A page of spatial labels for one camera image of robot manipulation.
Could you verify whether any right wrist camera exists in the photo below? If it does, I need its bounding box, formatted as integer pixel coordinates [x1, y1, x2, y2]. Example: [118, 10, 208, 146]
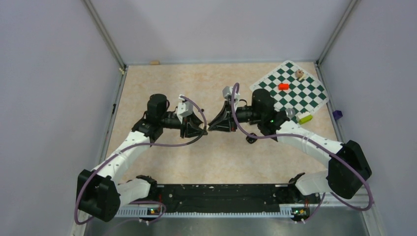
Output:
[222, 86, 240, 103]

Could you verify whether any red block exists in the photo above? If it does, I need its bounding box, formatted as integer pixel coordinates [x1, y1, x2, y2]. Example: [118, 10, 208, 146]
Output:
[278, 83, 290, 90]

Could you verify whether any purple object at right edge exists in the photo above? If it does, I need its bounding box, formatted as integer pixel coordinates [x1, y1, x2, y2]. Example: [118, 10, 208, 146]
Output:
[332, 110, 343, 121]

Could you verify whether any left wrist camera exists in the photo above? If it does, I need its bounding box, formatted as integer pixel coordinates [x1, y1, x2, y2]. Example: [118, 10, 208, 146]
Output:
[177, 94, 193, 121]

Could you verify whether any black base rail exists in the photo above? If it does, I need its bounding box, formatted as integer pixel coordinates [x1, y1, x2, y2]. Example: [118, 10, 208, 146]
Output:
[125, 183, 313, 216]

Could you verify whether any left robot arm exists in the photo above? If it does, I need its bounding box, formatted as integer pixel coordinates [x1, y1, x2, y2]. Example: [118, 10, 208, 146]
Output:
[74, 93, 208, 225]

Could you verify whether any yellow green white block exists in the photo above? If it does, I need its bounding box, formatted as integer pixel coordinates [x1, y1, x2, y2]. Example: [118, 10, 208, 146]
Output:
[296, 112, 313, 125]

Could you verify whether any black earbud case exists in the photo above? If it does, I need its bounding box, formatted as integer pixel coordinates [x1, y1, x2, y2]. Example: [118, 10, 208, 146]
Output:
[246, 136, 257, 144]

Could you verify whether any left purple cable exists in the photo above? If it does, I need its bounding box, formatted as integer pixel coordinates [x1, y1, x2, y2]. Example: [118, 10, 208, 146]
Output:
[74, 95, 208, 226]

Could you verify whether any small beige figurine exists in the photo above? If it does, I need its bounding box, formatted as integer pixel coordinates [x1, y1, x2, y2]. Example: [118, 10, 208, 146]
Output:
[295, 70, 305, 81]

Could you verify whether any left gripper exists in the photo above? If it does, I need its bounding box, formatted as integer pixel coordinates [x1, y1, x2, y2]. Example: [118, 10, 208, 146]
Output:
[160, 110, 208, 138]

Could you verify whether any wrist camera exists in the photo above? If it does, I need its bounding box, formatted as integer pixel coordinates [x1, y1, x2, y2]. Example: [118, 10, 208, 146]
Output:
[177, 94, 193, 121]
[222, 86, 240, 103]

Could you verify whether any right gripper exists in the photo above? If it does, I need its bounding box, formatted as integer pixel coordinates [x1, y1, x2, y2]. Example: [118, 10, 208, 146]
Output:
[208, 100, 263, 133]

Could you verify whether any cork on back edge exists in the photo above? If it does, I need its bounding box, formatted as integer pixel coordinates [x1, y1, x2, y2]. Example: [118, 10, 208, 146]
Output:
[149, 60, 160, 65]

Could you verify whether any green white chessboard mat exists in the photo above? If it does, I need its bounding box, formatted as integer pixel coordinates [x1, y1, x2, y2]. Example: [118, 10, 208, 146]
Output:
[250, 60, 329, 124]

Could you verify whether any black microphone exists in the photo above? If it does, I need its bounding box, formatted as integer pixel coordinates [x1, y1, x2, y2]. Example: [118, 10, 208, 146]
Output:
[284, 108, 296, 119]

